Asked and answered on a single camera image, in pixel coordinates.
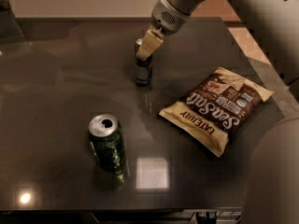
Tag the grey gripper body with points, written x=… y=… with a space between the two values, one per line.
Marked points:
x=168 y=20

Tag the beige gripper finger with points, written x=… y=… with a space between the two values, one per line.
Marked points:
x=152 y=40

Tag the redbull can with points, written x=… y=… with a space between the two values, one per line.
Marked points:
x=143 y=71

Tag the green soda can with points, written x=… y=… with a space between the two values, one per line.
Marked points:
x=106 y=139

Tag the brown sea salt chip bag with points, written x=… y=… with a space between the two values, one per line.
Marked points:
x=216 y=108

